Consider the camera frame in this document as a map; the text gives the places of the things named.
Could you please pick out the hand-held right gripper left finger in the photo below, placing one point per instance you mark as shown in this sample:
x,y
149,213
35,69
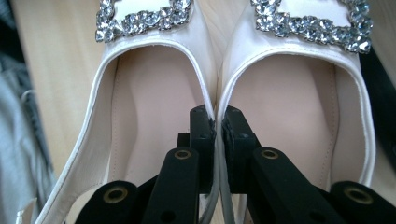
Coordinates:
x,y
202,140

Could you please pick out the white heeled shoe rhinestone buckle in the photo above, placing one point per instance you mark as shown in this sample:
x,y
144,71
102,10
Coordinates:
x,y
149,93
280,109

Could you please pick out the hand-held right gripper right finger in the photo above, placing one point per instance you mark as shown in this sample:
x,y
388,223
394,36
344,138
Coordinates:
x,y
238,140

